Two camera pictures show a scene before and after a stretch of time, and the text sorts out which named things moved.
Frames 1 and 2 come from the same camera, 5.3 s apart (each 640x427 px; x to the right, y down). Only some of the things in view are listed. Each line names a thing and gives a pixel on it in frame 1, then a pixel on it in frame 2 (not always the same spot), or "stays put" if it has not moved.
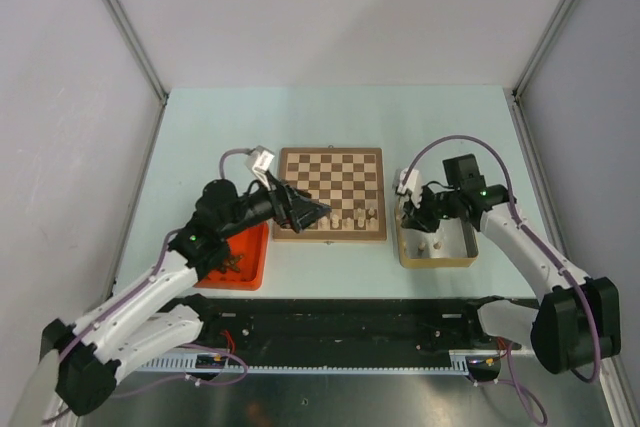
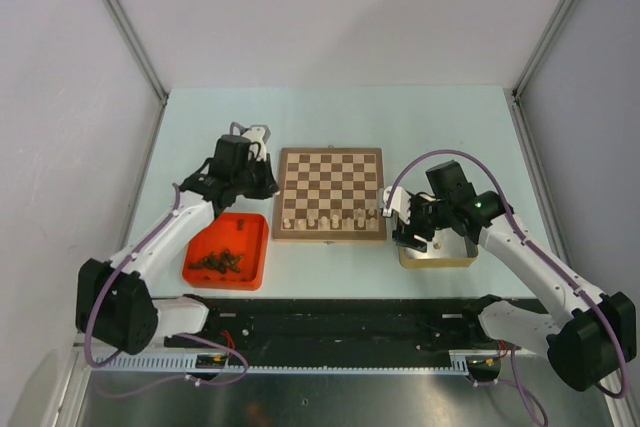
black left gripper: (283, 200) to (268, 184)
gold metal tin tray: (442, 246) stays put
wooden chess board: (351, 180) stays put
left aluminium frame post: (131, 29) stays put
